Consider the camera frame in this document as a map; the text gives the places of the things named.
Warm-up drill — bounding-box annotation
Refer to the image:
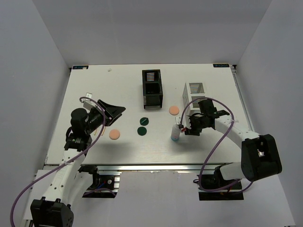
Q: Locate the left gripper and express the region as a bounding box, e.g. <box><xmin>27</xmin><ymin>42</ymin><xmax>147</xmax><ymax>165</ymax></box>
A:
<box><xmin>84</xmin><ymin>99</ymin><xmax>125</xmax><ymax>134</ymax></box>

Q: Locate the white lotion bottle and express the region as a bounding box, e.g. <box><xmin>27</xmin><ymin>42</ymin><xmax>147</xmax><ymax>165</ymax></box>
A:
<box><xmin>170</xmin><ymin>116</ymin><xmax>181</xmax><ymax>141</ymax></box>

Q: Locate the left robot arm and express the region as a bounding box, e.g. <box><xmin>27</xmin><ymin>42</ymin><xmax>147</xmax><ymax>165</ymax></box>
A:
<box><xmin>30</xmin><ymin>97</ymin><xmax>126</xmax><ymax>227</ymax></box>

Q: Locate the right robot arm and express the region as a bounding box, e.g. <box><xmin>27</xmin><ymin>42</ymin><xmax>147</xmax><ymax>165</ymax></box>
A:
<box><xmin>178</xmin><ymin>97</ymin><xmax>282</xmax><ymax>192</ymax></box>

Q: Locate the left peach makeup sponge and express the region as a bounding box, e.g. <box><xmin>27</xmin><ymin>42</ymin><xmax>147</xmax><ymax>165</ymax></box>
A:
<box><xmin>109</xmin><ymin>129</ymin><xmax>120</xmax><ymax>140</ymax></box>

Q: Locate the peach makeup sponge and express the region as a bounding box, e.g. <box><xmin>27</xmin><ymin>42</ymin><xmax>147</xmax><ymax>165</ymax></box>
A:
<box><xmin>169</xmin><ymin>105</ymin><xmax>179</xmax><ymax>115</ymax></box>
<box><xmin>109</xmin><ymin>129</ymin><xmax>120</xmax><ymax>140</ymax></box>

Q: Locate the right peach makeup sponge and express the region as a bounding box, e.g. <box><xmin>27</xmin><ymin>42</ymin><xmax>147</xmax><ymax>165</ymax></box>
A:
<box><xmin>169</xmin><ymin>105</ymin><xmax>179</xmax><ymax>115</ymax></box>

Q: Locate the upper green round compact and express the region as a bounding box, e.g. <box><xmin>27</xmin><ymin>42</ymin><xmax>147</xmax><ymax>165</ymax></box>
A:
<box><xmin>140</xmin><ymin>117</ymin><xmax>149</xmax><ymax>126</ymax></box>

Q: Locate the green round compact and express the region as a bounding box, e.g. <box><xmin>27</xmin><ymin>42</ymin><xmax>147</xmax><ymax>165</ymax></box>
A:
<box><xmin>137</xmin><ymin>126</ymin><xmax>147</xmax><ymax>136</ymax></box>
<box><xmin>140</xmin><ymin>117</ymin><xmax>149</xmax><ymax>126</ymax></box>

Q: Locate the white slotted organizer box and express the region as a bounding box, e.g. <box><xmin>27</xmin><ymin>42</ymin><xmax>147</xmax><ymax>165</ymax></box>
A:
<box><xmin>182</xmin><ymin>82</ymin><xmax>205</xmax><ymax>115</ymax></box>

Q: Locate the lower green round compact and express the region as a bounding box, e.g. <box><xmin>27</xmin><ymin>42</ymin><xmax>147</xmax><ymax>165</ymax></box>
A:
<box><xmin>137</xmin><ymin>126</ymin><xmax>147</xmax><ymax>136</ymax></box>

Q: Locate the black slotted organizer box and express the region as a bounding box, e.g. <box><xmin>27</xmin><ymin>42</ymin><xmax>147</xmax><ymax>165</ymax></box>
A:
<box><xmin>142</xmin><ymin>70</ymin><xmax>163</xmax><ymax>109</ymax></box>

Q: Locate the right blue table sticker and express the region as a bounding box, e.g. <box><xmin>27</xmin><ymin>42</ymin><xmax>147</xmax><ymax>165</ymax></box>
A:
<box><xmin>213</xmin><ymin>63</ymin><xmax>230</xmax><ymax>68</ymax></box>

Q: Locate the blue table sticker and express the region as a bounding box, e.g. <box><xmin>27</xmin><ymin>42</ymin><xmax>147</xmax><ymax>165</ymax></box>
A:
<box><xmin>213</xmin><ymin>63</ymin><xmax>230</xmax><ymax>68</ymax></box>
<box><xmin>72</xmin><ymin>65</ymin><xmax>89</xmax><ymax>70</ymax></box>

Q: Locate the left blue table sticker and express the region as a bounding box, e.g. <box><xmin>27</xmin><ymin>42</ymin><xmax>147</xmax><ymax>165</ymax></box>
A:
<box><xmin>72</xmin><ymin>65</ymin><xmax>89</xmax><ymax>70</ymax></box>

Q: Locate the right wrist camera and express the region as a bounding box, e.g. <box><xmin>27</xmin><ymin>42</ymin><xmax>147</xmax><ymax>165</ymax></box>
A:
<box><xmin>185</xmin><ymin>115</ymin><xmax>191</xmax><ymax>129</ymax></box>

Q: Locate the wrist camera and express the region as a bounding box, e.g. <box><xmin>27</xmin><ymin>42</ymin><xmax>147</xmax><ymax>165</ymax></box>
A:
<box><xmin>185</xmin><ymin>115</ymin><xmax>191</xmax><ymax>129</ymax></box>
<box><xmin>80</xmin><ymin>93</ymin><xmax>95</xmax><ymax>111</ymax></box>

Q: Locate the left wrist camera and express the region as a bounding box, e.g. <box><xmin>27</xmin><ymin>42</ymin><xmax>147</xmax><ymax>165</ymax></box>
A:
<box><xmin>80</xmin><ymin>93</ymin><xmax>95</xmax><ymax>111</ymax></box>

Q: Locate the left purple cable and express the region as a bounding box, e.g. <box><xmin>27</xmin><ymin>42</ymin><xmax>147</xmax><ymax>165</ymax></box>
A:
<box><xmin>9</xmin><ymin>96</ymin><xmax>114</xmax><ymax>227</ymax></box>

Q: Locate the purple cable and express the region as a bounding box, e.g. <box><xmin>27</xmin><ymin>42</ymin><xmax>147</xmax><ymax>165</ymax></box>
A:
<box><xmin>9</xmin><ymin>96</ymin><xmax>114</xmax><ymax>227</ymax></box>
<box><xmin>179</xmin><ymin>97</ymin><xmax>251</xmax><ymax>192</ymax></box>

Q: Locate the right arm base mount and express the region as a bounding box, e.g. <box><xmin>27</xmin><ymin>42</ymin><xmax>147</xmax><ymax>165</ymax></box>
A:
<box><xmin>196</xmin><ymin>175</ymin><xmax>244</xmax><ymax>201</ymax></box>

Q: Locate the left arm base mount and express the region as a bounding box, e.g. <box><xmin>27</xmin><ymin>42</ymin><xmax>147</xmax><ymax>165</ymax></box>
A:
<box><xmin>79</xmin><ymin>165</ymin><xmax>121</xmax><ymax>198</ymax></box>

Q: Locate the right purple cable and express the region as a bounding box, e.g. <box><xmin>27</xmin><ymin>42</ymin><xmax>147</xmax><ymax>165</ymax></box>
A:
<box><xmin>179</xmin><ymin>97</ymin><xmax>251</xmax><ymax>192</ymax></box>

